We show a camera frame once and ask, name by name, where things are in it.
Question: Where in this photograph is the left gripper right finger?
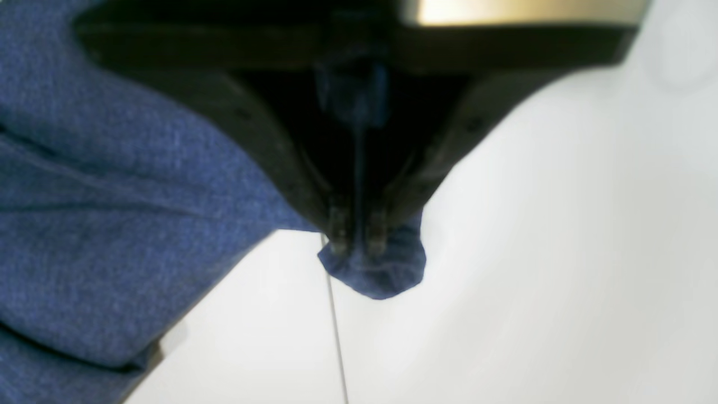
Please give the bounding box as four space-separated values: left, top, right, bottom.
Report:
367 22 639 256

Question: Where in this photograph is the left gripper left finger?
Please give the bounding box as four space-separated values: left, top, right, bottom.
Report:
75 22 351 256

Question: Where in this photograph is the blue t-shirt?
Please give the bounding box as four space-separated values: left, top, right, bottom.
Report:
0 0 427 404

